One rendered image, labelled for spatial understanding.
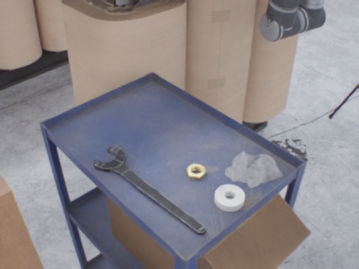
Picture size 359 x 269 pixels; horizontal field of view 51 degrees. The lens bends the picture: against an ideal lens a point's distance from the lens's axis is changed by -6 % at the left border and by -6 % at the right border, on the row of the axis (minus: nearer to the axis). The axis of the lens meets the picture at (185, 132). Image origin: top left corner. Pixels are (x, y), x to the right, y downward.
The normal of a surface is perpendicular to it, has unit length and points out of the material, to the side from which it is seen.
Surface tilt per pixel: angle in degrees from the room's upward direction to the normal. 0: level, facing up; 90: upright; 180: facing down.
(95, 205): 0
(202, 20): 90
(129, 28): 90
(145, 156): 0
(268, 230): 26
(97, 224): 0
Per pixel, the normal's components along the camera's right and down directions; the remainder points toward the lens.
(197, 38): -0.28, 0.59
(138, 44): 0.48, 0.55
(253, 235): 0.32, -0.51
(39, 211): 0.02, -0.79
